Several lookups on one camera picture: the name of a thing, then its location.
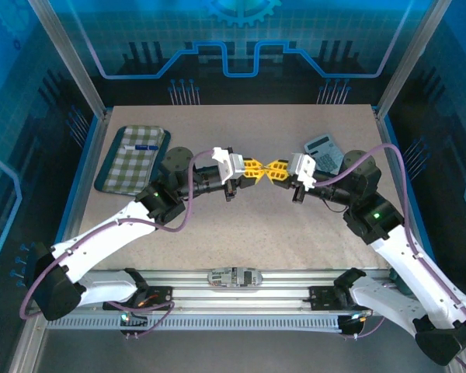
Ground green checkered cloth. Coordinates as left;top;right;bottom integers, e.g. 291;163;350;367
101;126;166;194

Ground grey blue calculator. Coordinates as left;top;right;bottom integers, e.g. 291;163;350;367
303;133;346;176

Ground teal round object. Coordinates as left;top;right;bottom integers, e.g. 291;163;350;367
388;267;412;297

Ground printed label sticker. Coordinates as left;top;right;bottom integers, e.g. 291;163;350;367
207;267;264;289

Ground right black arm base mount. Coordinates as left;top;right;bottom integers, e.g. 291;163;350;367
308;284;358;312

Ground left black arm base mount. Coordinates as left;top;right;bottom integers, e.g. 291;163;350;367
103;285;175;312

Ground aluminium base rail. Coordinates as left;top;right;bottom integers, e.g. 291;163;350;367
34;267;412;312

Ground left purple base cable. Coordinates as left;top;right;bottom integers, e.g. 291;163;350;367
118;298;176;340

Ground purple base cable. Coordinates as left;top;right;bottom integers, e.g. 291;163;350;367
343;310;386;341
118;298;176;340

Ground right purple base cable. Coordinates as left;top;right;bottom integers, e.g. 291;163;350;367
343;310;386;341

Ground aluminium frame post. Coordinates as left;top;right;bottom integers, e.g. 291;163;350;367
374;0;454;122
26;0;113;122

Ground slotted grey cable duct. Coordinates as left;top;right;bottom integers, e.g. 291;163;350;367
45;312;359;332

